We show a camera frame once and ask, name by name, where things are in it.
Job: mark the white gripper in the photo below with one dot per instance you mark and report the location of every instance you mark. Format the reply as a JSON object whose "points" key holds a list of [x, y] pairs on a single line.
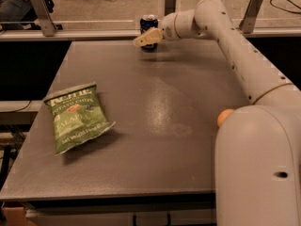
{"points": [[167, 28]]}

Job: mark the blue pepsi can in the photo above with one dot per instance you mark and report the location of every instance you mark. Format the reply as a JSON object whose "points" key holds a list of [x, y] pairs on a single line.
{"points": [[147, 22]]}

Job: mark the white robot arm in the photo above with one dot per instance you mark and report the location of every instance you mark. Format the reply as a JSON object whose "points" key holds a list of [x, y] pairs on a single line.
{"points": [[258, 147]]}

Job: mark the orange ball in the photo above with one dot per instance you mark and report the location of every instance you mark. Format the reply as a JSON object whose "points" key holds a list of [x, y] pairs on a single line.
{"points": [[223, 115]]}

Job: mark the green potato chips bag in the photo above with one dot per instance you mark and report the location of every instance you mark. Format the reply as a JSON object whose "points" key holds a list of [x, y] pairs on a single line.
{"points": [[77, 116]]}

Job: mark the seated person in background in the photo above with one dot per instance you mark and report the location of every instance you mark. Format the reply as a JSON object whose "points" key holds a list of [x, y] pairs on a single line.
{"points": [[13, 11]]}

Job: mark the middle metal bracket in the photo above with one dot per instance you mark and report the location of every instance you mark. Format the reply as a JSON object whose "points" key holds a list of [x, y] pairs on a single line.
{"points": [[170, 6]]}

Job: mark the metal bracket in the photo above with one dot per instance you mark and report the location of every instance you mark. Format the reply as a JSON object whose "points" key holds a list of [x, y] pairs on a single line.
{"points": [[170, 6], [248, 23], [46, 24]]}

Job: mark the right metal bracket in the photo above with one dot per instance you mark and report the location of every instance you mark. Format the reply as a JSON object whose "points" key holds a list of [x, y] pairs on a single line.
{"points": [[248, 23]]}

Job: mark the left metal bracket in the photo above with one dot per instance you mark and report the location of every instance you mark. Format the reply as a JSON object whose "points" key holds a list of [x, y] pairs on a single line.
{"points": [[46, 24]]}

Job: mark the grey table frame drawer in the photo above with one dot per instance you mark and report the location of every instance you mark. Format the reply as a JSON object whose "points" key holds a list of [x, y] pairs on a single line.
{"points": [[154, 210]]}

